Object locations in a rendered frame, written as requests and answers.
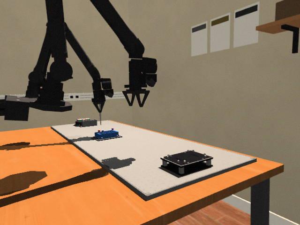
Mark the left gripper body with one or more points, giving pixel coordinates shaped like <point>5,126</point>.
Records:
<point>97,97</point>

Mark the blue grid rack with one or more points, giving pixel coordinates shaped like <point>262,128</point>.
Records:
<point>107,134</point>

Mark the white perforated base plate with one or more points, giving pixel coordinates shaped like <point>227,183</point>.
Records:
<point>134,158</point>

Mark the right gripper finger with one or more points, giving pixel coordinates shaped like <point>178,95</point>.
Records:
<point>138,92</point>
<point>133,96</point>

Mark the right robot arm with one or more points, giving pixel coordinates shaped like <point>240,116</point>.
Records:
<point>51,92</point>

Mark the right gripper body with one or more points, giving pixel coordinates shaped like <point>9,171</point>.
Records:
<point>134,82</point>

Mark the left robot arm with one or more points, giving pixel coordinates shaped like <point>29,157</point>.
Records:
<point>39,73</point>

